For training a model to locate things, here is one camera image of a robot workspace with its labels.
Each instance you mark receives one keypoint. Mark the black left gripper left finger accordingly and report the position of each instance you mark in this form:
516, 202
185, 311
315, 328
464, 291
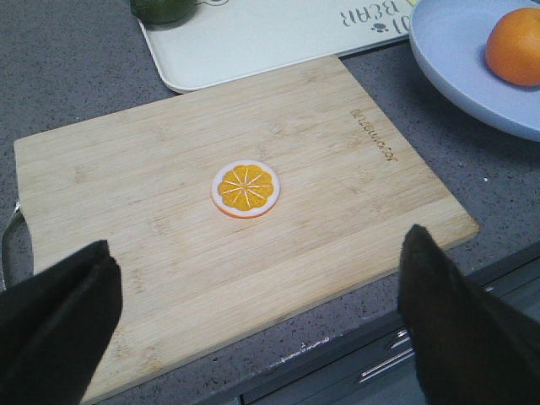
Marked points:
56, 326

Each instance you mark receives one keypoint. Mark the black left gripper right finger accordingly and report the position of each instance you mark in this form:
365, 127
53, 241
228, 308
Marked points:
470, 347

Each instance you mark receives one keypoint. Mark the orange fruit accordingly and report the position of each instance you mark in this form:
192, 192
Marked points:
512, 49

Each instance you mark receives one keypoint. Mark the light blue plate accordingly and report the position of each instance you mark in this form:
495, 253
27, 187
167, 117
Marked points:
448, 40

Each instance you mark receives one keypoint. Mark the cream rectangular tray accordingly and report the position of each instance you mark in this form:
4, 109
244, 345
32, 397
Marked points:
228, 40

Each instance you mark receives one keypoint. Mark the wooden cutting board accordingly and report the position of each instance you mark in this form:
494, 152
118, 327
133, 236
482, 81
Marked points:
195, 279

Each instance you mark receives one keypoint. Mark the orange slice coaster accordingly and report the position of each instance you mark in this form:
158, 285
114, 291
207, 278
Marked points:
245, 189

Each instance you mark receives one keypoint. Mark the green lime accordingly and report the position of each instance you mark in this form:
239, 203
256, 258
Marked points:
162, 11

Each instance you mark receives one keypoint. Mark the metal drawer handle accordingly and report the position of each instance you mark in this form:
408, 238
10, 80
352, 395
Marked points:
398, 351

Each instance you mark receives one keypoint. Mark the metal cutting board handle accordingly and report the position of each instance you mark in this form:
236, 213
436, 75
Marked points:
7, 272

